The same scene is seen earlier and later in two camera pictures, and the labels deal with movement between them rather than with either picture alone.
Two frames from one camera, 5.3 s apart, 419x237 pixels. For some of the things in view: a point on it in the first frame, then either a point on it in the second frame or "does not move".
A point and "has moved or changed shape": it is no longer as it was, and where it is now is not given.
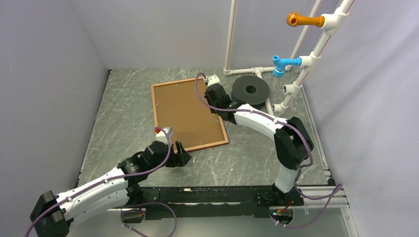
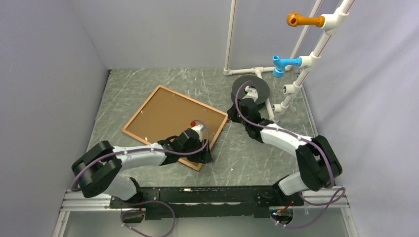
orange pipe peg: [295, 19] does not move
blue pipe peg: [279, 64] does not move
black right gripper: [207, 97] to [231, 113]
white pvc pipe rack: [332, 21] does not move
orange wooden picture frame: [176, 105] has moved or changed shape
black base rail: [179, 203] does not move
